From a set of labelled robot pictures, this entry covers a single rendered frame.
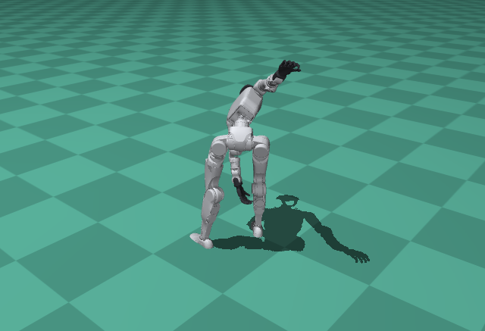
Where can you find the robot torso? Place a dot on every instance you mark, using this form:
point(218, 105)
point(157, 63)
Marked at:
point(242, 112)

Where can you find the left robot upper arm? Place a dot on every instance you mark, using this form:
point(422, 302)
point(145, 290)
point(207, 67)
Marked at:
point(232, 152)

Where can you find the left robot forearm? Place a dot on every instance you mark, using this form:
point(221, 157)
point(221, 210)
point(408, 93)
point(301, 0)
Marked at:
point(235, 167)

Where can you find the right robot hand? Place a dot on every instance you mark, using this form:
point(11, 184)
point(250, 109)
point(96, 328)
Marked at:
point(286, 68)

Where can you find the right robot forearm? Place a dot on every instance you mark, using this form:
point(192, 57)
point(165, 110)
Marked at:
point(273, 83)

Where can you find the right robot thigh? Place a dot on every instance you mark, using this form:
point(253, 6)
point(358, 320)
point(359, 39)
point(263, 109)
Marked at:
point(260, 153)

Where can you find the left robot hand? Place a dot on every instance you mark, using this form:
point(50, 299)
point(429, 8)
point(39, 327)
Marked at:
point(241, 193)

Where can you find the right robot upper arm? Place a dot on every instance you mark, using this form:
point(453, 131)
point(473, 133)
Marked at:
point(261, 87)

